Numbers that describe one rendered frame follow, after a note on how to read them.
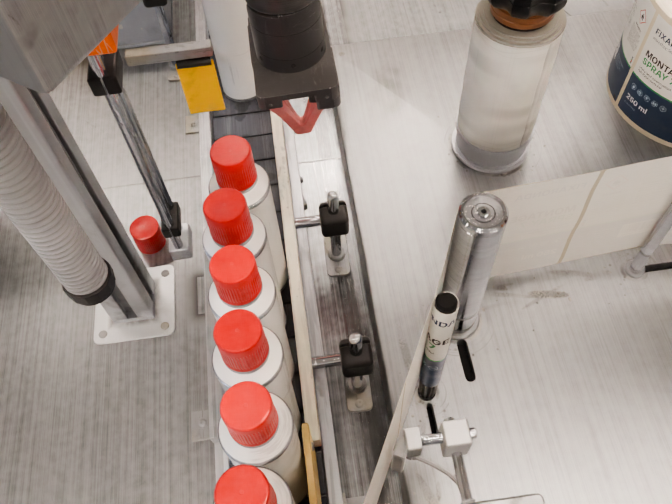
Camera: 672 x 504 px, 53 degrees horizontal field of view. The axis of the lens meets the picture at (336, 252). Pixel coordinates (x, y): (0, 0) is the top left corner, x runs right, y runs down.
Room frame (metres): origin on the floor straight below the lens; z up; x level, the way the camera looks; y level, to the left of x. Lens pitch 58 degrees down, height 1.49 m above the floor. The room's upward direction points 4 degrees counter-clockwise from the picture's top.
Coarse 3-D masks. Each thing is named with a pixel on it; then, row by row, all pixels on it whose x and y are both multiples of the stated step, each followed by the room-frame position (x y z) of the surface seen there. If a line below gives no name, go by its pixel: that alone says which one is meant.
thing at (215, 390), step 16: (208, 112) 0.51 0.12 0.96; (208, 128) 0.49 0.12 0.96; (208, 144) 0.47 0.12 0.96; (208, 160) 0.44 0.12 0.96; (208, 176) 0.42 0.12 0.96; (208, 192) 0.40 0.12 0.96; (208, 272) 0.31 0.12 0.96; (208, 288) 0.30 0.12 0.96; (208, 304) 0.28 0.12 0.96; (208, 320) 0.26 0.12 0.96; (208, 336) 0.25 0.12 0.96; (208, 352) 0.23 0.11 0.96; (208, 368) 0.22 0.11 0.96; (208, 384) 0.20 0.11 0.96; (208, 400) 0.19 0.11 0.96
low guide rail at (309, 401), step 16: (272, 112) 0.55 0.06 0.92; (272, 128) 0.52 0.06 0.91; (288, 176) 0.45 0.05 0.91; (288, 192) 0.43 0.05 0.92; (288, 208) 0.41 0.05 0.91; (288, 224) 0.39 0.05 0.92; (288, 240) 0.37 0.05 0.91; (288, 256) 0.35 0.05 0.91; (288, 272) 0.33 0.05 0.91; (304, 304) 0.30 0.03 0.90; (304, 320) 0.28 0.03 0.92; (304, 336) 0.26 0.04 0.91; (304, 352) 0.25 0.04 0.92; (304, 368) 0.23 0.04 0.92; (304, 384) 0.22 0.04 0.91; (304, 400) 0.20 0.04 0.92; (304, 416) 0.19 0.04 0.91
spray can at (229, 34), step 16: (208, 0) 0.61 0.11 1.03; (224, 0) 0.60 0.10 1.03; (240, 0) 0.61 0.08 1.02; (208, 16) 0.61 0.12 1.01; (224, 16) 0.60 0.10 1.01; (240, 16) 0.61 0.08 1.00; (224, 32) 0.60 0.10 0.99; (240, 32) 0.60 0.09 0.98; (224, 48) 0.60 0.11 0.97; (240, 48) 0.60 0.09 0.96; (224, 64) 0.61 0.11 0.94; (240, 64) 0.60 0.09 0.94; (224, 80) 0.61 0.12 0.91; (240, 80) 0.60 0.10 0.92; (240, 96) 0.60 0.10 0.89
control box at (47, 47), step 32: (0, 0) 0.21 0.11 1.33; (32, 0) 0.22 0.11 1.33; (64, 0) 0.23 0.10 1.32; (96, 0) 0.25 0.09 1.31; (128, 0) 0.26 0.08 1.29; (0, 32) 0.21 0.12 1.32; (32, 32) 0.22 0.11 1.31; (64, 32) 0.23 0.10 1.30; (96, 32) 0.24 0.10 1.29; (0, 64) 0.22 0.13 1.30; (32, 64) 0.21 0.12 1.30; (64, 64) 0.22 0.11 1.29
